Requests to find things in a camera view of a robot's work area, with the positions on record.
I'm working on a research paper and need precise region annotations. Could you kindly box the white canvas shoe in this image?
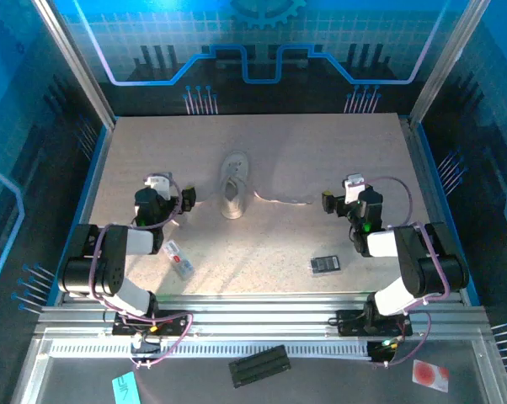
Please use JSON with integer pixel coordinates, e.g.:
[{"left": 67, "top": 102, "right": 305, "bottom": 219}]
[{"left": 217, "top": 151, "right": 251, "bottom": 220}]

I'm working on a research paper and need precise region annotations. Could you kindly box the white connector block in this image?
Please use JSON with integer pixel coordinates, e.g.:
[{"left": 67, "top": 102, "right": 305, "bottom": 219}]
[{"left": 130, "top": 336, "right": 161, "bottom": 355}]

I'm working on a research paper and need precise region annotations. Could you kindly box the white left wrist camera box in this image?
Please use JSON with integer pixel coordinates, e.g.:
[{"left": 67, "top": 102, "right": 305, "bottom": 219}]
[{"left": 145, "top": 172, "right": 173, "bottom": 201}]

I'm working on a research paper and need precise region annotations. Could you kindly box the black clear-lidded case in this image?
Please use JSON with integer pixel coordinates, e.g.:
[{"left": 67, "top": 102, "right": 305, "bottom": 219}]
[{"left": 309, "top": 254, "right": 343, "bottom": 278}]

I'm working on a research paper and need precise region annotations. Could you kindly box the black controller board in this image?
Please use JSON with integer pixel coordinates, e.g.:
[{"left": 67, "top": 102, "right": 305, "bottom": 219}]
[{"left": 367, "top": 336, "right": 403, "bottom": 364}]

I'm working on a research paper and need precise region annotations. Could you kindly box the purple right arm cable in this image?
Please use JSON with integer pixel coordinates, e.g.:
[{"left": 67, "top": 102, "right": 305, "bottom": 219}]
[{"left": 362, "top": 175, "right": 451, "bottom": 369}]

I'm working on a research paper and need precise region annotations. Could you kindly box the white slotted cable duct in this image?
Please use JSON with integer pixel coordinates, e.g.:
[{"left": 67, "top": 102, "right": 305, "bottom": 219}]
[{"left": 49, "top": 339, "right": 375, "bottom": 359}]

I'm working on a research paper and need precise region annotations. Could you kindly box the white card red circle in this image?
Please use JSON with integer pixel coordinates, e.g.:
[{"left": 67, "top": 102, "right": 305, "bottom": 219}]
[{"left": 411, "top": 359, "right": 451, "bottom": 394}]

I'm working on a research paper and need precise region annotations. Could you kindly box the teal card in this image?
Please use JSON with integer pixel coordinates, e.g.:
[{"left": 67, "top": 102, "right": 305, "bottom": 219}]
[{"left": 111, "top": 370, "right": 140, "bottom": 404}]

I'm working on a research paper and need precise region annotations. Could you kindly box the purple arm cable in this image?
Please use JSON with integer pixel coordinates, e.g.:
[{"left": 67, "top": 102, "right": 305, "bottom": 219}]
[
  {"left": 91, "top": 172, "right": 195, "bottom": 371},
  {"left": 362, "top": 175, "right": 451, "bottom": 369}
]

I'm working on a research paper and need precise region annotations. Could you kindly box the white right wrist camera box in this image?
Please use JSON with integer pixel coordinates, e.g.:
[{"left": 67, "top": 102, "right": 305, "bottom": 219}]
[{"left": 342, "top": 173, "right": 367, "bottom": 206}]

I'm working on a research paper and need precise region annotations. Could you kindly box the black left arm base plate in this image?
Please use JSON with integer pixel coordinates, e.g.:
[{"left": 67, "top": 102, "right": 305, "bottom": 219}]
[{"left": 112, "top": 311, "right": 188, "bottom": 337}]

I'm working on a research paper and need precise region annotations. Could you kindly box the aluminium front frame rail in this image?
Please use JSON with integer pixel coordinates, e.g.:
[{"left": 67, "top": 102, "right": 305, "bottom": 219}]
[{"left": 34, "top": 293, "right": 494, "bottom": 338}]

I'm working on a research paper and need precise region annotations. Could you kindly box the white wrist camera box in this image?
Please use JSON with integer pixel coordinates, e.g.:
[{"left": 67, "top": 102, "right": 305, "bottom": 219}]
[
  {"left": 342, "top": 173, "right": 367, "bottom": 206},
  {"left": 145, "top": 172, "right": 173, "bottom": 201}
]

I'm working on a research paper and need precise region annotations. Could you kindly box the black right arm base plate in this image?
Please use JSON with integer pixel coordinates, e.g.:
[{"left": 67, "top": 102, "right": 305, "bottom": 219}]
[{"left": 335, "top": 309, "right": 414, "bottom": 338}]

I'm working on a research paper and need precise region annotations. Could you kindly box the aluminium corner post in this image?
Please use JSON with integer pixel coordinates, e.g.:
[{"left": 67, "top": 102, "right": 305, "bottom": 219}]
[
  {"left": 408, "top": 0, "right": 493, "bottom": 130},
  {"left": 30, "top": 0, "right": 116, "bottom": 130}
]

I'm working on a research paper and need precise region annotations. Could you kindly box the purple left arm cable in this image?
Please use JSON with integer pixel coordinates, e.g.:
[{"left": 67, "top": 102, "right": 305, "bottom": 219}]
[{"left": 91, "top": 172, "right": 195, "bottom": 371}]

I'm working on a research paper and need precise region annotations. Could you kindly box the white shoelace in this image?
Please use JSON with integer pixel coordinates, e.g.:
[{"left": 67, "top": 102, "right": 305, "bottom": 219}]
[{"left": 168, "top": 162, "right": 314, "bottom": 227}]

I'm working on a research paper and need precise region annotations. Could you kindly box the black ridged block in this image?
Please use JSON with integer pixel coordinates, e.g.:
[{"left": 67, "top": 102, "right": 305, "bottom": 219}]
[{"left": 227, "top": 344, "right": 291, "bottom": 389}]

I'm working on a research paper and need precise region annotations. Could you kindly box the aluminium side rail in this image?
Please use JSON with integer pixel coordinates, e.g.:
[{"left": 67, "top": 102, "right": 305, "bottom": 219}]
[{"left": 398, "top": 116, "right": 465, "bottom": 304}]

